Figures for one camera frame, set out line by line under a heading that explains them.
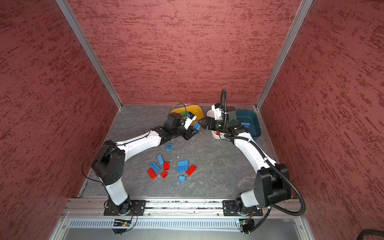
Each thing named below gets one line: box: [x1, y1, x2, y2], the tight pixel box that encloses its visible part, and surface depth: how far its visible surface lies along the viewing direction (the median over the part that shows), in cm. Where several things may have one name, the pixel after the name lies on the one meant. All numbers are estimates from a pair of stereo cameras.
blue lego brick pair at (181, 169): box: [176, 165, 188, 174], surface depth 89 cm
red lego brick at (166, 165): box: [163, 161, 170, 171], surface depth 89 cm
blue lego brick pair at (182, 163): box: [177, 159, 189, 167], surface depth 91 cm
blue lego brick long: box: [193, 122, 202, 131], surface depth 86 cm
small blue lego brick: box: [179, 175, 186, 183], surface depth 84 cm
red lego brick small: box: [161, 171, 168, 179], surface depth 86 cm
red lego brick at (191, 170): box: [186, 164, 198, 177], surface depth 87 cm
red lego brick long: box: [146, 167, 158, 180], surface depth 86 cm
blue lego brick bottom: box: [149, 161, 160, 173], surface depth 90 cm
